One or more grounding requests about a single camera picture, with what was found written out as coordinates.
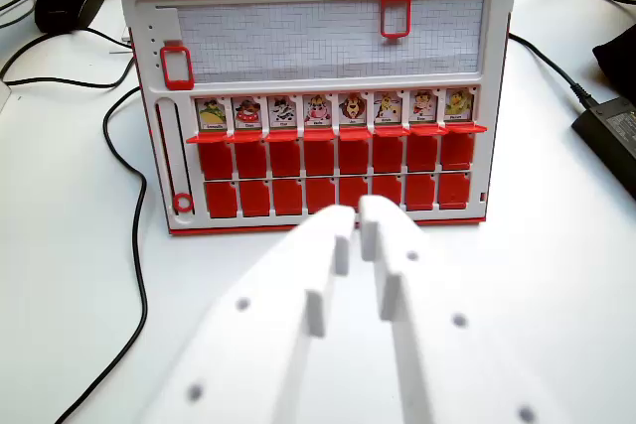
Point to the red plastic flap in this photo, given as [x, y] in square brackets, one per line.
[427, 130]

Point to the red and white game board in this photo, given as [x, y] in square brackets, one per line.
[323, 76]

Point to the black power adapter box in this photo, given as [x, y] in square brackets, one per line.
[608, 131]

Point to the black cloth pouch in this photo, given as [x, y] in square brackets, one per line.
[621, 59]

